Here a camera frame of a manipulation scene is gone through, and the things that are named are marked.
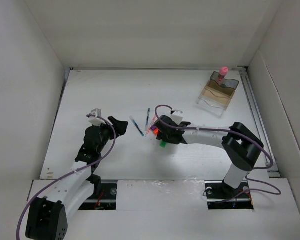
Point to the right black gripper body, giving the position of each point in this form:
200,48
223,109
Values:
166,138

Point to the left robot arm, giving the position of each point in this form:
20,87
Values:
48,216

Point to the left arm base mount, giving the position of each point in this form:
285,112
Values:
105,201

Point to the clear paperclip jar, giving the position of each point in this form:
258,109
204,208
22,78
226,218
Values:
223,85

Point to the green cap black highlighter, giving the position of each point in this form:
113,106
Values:
163,144

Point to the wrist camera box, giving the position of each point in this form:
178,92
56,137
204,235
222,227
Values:
177,116
94,117

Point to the orange cap black highlighter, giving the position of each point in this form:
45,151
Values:
155,132

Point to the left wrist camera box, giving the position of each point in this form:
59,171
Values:
94,117

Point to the dark blue pen refill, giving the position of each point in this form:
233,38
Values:
147,119

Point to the aluminium rail right side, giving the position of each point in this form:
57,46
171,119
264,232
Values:
256,114

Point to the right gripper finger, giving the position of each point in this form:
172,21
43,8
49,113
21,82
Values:
159,123
160,136

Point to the blue gel pen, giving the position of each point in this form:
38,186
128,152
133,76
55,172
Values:
136,125

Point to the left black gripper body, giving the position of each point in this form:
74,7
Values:
107,133

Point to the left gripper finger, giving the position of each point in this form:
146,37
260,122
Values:
120,130
117,123

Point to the tiered clear desk organizer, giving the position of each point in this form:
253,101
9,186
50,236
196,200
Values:
214,98

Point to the pink capped marker tube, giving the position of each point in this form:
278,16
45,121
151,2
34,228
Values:
222,74

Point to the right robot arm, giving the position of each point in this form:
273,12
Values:
241,145

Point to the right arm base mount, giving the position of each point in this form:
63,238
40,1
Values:
220,196

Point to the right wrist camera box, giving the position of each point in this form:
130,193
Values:
177,116

